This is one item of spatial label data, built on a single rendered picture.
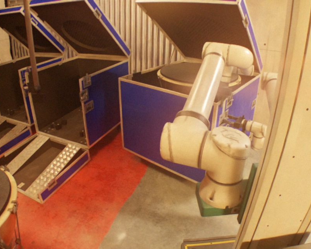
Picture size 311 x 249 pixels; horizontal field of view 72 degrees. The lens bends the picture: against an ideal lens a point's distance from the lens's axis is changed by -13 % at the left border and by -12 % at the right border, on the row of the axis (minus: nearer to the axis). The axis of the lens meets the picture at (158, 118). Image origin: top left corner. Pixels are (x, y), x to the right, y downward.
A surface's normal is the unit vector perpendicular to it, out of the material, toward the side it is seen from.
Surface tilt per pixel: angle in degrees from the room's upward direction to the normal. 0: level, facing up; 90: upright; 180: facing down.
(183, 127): 27
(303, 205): 90
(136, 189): 0
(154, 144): 90
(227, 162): 90
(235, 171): 90
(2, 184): 0
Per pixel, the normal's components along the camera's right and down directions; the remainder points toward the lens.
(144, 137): -0.62, 0.33
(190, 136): -0.21, -0.55
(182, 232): 0.01, -0.90
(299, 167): 0.04, 0.43
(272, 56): -0.30, 0.41
